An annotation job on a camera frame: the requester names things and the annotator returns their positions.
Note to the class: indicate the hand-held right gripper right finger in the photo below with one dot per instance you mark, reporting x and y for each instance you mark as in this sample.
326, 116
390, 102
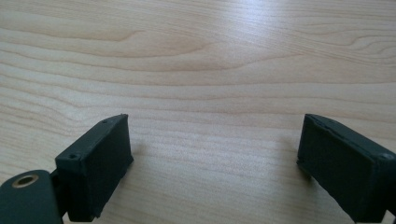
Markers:
345, 174

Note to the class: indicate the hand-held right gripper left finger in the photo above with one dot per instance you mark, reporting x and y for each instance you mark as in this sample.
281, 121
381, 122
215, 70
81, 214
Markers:
93, 168

